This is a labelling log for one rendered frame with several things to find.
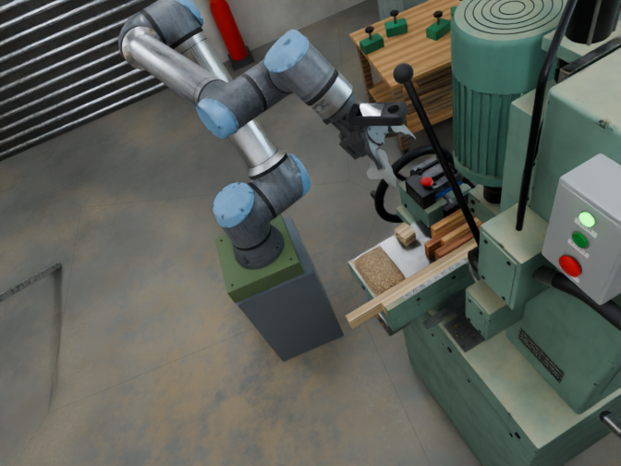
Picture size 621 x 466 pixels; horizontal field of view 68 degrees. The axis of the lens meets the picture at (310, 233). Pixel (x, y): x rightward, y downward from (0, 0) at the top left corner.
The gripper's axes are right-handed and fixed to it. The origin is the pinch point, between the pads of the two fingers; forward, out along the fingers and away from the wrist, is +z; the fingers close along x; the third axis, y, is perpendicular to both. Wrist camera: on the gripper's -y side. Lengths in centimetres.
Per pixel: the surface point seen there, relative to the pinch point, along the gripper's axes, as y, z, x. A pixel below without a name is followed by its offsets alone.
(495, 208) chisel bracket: -9.5, 19.1, 1.3
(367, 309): 17.1, 16.1, 26.1
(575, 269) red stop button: -37.6, 2.3, 32.8
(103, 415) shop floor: 179, 17, 70
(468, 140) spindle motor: -18.3, -2.6, 4.7
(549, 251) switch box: -33.7, 2.5, 29.2
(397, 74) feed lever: -16.3, -20.2, 4.1
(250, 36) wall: 223, -28, -214
